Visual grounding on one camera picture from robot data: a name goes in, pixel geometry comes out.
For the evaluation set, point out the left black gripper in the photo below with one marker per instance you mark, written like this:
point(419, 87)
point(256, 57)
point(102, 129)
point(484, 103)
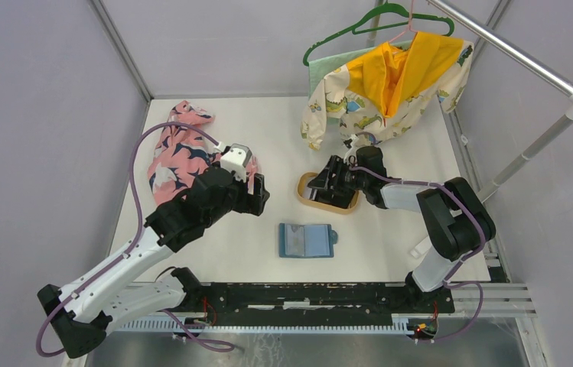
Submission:
point(253, 203)

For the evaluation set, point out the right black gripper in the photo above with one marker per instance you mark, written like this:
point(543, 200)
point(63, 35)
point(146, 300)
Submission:
point(323, 182)

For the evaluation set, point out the oval wooden tray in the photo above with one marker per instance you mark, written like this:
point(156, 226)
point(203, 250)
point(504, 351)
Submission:
point(327, 201)

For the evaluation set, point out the blue leather card holder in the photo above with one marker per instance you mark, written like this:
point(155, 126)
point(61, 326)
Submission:
point(306, 241)

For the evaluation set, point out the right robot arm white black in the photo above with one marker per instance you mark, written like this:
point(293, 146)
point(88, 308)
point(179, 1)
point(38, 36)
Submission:
point(456, 221)

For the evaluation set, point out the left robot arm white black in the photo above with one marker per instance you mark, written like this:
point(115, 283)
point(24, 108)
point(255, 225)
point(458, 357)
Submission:
point(85, 311)

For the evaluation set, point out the pink shark print garment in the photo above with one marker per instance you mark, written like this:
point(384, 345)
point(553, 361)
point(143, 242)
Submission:
point(183, 152)

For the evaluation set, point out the dinosaur print yellow lined jacket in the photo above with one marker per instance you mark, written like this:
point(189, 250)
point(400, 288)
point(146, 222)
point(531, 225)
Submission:
point(434, 68)

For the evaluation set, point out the light green cloth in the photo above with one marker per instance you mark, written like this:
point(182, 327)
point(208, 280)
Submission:
point(330, 102)

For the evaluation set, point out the green plastic hanger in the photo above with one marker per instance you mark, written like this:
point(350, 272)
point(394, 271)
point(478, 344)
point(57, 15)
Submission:
point(369, 24)

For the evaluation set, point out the metal clothes rack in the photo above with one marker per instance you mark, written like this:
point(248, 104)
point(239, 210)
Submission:
point(520, 97)

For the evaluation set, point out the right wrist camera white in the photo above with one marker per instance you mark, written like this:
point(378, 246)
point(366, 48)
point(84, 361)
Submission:
point(353, 144)

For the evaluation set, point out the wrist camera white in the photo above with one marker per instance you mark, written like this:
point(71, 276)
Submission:
point(236, 159)
point(353, 144)

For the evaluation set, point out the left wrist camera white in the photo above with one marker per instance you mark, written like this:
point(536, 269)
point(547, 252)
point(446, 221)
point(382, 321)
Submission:
point(236, 159)

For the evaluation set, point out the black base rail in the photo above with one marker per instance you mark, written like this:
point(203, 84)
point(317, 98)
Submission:
point(311, 304)

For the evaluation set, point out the white plastic bracket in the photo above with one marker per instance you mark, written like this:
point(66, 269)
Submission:
point(421, 249)

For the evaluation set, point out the pink wire hanger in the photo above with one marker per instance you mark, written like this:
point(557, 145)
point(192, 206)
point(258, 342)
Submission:
point(408, 30)

